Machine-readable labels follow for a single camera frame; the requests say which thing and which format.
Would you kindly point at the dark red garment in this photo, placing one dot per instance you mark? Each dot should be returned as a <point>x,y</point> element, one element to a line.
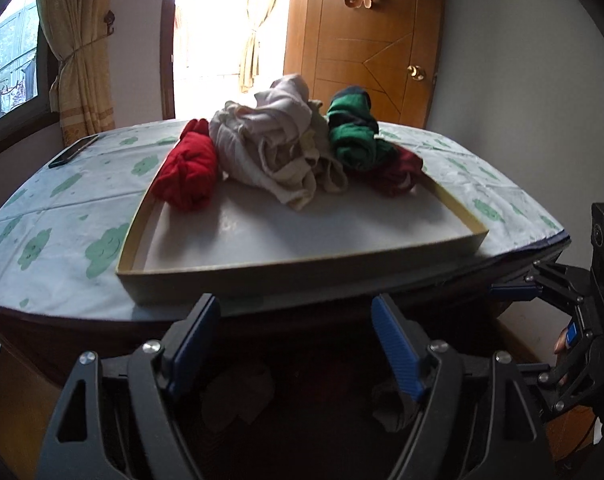
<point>401,170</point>

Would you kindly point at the shallow cardboard tray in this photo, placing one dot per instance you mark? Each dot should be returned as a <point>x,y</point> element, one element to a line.
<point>307,230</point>

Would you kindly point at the laundry on outdoor line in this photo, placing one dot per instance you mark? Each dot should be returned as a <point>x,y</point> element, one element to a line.
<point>28,80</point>

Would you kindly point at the brass door knob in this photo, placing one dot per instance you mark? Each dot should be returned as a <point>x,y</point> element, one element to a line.
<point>415,72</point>

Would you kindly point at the off-white underwear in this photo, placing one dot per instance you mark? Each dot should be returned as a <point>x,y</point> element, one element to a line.
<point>232,145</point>

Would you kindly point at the red underwear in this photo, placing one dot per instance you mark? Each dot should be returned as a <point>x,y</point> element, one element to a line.
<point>187,170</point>

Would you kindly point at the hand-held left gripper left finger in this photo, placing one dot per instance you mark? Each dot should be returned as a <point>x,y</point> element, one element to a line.
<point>197,345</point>

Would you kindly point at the pale smooth underwear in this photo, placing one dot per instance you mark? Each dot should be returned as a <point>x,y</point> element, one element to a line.
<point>282,105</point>

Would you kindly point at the dark wooden table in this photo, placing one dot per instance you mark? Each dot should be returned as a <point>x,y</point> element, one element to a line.
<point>27,345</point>

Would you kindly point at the person's right hand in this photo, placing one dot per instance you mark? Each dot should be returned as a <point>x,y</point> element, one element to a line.
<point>560,342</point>

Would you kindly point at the pale doorway curtain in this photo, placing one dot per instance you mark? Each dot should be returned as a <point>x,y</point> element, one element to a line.
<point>254,50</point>

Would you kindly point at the cream lace underwear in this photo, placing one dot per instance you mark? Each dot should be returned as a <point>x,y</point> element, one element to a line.
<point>302,180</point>

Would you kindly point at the black smartphone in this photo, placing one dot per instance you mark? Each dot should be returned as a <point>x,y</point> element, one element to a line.
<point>72,152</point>

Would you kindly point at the brown wooden door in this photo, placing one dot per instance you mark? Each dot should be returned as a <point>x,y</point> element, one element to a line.
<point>357,35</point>

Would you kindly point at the tan striped window curtain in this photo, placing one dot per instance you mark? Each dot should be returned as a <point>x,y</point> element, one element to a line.
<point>82,35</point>

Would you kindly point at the white green cloud tablecloth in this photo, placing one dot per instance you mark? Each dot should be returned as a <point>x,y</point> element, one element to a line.
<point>82,200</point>

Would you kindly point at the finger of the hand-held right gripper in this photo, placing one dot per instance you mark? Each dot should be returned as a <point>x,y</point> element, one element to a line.
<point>571,335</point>
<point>514,291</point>

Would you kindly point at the sliding glass window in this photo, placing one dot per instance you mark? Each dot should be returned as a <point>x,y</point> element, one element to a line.
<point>12,60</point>

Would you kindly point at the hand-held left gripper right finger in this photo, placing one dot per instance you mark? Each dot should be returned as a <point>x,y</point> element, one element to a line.
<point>396,350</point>

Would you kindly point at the green navy striped garment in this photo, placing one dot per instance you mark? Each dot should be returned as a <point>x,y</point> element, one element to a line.
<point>354,140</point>

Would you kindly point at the dark curtain wall hook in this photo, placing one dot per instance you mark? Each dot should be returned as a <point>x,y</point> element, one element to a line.
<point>110,19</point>

